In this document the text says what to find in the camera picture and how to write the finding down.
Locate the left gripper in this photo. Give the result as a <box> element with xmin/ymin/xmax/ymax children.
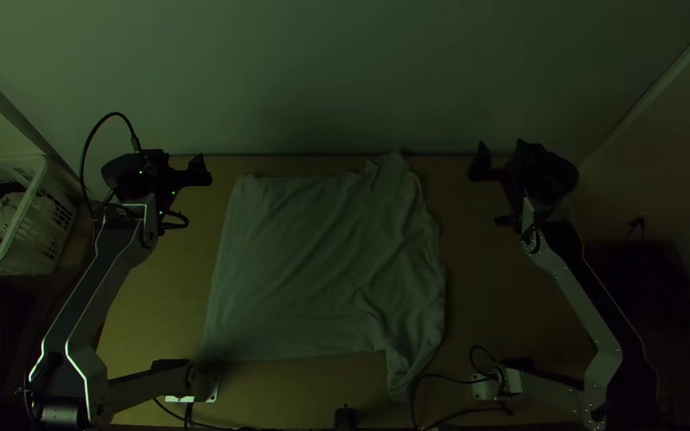
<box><xmin>157</xmin><ymin>152</ymin><xmax>214</xmax><ymax>202</ymax></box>

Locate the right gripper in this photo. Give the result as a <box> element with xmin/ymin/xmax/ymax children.
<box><xmin>466</xmin><ymin>138</ymin><xmax>532</xmax><ymax>194</ymax></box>

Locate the grey t-shirt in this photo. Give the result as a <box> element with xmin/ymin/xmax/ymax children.
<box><xmin>199</xmin><ymin>150</ymin><xmax>449</xmax><ymax>404</ymax></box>

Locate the white laundry basket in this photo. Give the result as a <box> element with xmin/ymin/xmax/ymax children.
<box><xmin>0</xmin><ymin>153</ymin><xmax>80</xmax><ymax>277</ymax></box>

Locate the heap of clothes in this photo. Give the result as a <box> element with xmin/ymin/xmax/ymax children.
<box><xmin>0</xmin><ymin>181</ymin><xmax>54</xmax><ymax>262</ymax></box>

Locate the black cable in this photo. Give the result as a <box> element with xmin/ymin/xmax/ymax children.
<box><xmin>152</xmin><ymin>397</ymin><xmax>226</xmax><ymax>431</ymax></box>
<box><xmin>78</xmin><ymin>111</ymin><xmax>144</xmax><ymax>204</ymax></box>
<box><xmin>410</xmin><ymin>344</ymin><xmax>509</xmax><ymax>431</ymax></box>

